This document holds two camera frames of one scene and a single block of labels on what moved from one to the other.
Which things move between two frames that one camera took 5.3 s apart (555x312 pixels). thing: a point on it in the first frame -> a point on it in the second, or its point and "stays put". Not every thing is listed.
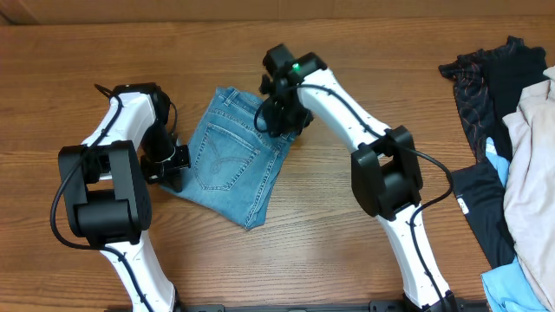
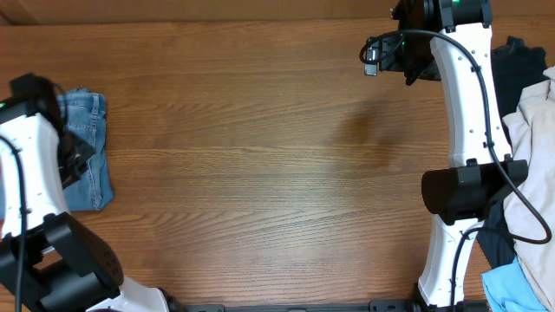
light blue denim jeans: [236, 165] -> [85, 111]
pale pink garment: [530, 185] stays put
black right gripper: [279, 128] -> [427, 71]
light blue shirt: [507, 289] stays put
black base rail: [383, 307] stays put
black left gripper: [171, 176] -> [85, 152]
